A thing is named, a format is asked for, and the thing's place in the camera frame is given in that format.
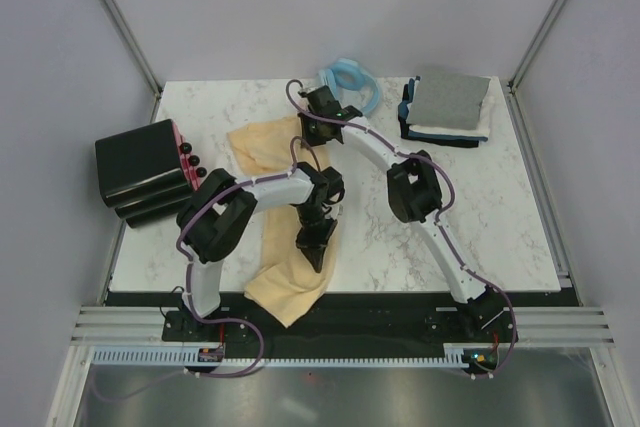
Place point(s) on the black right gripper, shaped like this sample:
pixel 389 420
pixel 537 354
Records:
pixel 307 138

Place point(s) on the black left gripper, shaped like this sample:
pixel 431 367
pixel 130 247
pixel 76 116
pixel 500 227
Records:
pixel 317 244

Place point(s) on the yellow t shirt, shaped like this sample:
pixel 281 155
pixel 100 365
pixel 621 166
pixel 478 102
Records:
pixel 286 285

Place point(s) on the black pink drawer organizer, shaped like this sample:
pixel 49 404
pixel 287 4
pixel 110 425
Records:
pixel 148 173

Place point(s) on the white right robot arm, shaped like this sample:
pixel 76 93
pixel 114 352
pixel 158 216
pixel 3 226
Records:
pixel 418 192

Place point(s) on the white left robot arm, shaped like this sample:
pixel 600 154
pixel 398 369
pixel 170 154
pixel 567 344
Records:
pixel 214 219

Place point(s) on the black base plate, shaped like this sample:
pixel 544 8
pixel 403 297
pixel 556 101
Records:
pixel 165 302

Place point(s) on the white slotted cable duct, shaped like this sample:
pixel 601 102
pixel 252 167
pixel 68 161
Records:
pixel 208 355

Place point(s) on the aluminium frame post right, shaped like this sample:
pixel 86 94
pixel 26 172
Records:
pixel 543 31

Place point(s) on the aluminium frame post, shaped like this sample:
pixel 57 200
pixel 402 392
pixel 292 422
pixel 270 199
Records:
pixel 543 31
pixel 132 45

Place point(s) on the aluminium frame rail front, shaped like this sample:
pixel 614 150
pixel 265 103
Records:
pixel 545 327

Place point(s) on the aluminium frame post left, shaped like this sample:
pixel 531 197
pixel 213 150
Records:
pixel 132 45

